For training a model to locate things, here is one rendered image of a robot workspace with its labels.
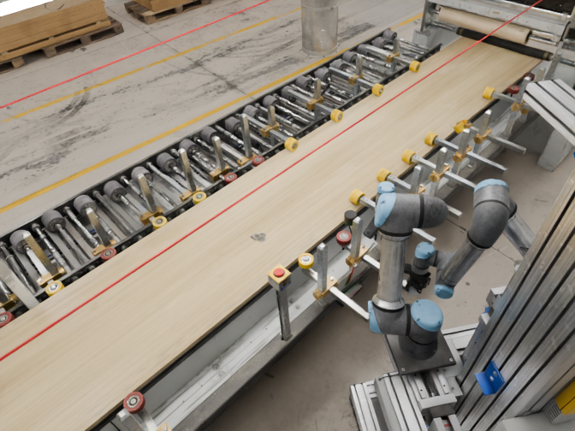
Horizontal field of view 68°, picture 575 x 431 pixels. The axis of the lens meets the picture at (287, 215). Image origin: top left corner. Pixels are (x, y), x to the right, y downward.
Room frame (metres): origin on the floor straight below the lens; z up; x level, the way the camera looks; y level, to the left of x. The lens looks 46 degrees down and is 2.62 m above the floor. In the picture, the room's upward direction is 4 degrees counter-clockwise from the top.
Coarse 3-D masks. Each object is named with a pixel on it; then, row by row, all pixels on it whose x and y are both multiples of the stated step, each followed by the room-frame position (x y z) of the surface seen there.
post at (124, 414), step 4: (124, 408) 0.57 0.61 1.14; (120, 412) 0.55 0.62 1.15; (124, 412) 0.55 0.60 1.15; (128, 412) 0.56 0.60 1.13; (120, 416) 0.54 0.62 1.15; (124, 416) 0.54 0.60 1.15; (128, 416) 0.54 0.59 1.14; (132, 416) 0.55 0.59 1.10; (120, 420) 0.53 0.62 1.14; (124, 420) 0.53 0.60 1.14; (128, 420) 0.54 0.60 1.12; (132, 420) 0.54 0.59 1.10; (124, 424) 0.53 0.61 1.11; (128, 424) 0.53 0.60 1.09; (132, 424) 0.54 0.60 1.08; (136, 424) 0.54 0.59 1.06; (128, 428) 0.53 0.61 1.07; (132, 428) 0.53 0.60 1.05; (136, 428) 0.54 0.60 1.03; (140, 428) 0.54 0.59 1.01
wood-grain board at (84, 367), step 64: (448, 64) 3.25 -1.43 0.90; (512, 64) 3.17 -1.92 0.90; (320, 128) 2.48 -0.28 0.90; (384, 128) 2.42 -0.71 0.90; (448, 128) 2.37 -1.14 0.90; (256, 192) 1.87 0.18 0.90; (320, 192) 1.83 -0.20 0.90; (128, 256) 1.46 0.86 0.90; (192, 256) 1.42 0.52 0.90; (256, 256) 1.39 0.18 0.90; (64, 320) 1.09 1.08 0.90; (128, 320) 1.06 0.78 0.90; (192, 320) 1.04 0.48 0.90; (0, 384) 0.80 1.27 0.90; (64, 384) 0.78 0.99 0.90; (128, 384) 0.76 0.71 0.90
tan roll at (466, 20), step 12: (432, 12) 3.99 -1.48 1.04; (444, 12) 3.87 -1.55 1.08; (456, 12) 3.80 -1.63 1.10; (468, 12) 3.77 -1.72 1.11; (456, 24) 3.77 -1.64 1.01; (468, 24) 3.67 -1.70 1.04; (480, 24) 3.60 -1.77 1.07; (492, 24) 3.53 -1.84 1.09; (504, 36) 3.43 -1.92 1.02; (516, 36) 3.35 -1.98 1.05; (528, 36) 3.33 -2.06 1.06
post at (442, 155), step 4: (444, 148) 1.86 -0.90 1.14; (440, 152) 1.85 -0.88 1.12; (444, 152) 1.84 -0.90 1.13; (440, 156) 1.85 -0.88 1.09; (444, 156) 1.84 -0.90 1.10; (440, 160) 1.84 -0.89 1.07; (444, 160) 1.84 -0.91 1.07; (436, 164) 1.85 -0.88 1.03; (440, 164) 1.84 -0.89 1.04; (444, 164) 1.85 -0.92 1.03; (436, 168) 1.85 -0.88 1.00; (440, 168) 1.84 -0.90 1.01; (436, 172) 1.85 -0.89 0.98; (440, 172) 1.83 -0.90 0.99; (432, 184) 1.85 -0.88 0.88; (436, 184) 1.83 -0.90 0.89; (432, 188) 1.85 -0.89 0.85; (436, 188) 1.84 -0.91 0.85; (432, 192) 1.84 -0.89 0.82; (436, 192) 1.85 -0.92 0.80
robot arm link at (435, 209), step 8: (424, 200) 0.97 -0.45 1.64; (432, 200) 0.97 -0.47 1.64; (440, 200) 0.98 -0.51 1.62; (424, 208) 0.94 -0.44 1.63; (432, 208) 0.94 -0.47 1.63; (440, 208) 0.95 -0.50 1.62; (424, 216) 0.92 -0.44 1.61; (432, 216) 0.92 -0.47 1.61; (440, 216) 0.93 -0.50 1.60; (424, 224) 0.92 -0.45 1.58; (432, 224) 0.92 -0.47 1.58; (440, 224) 0.94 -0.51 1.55
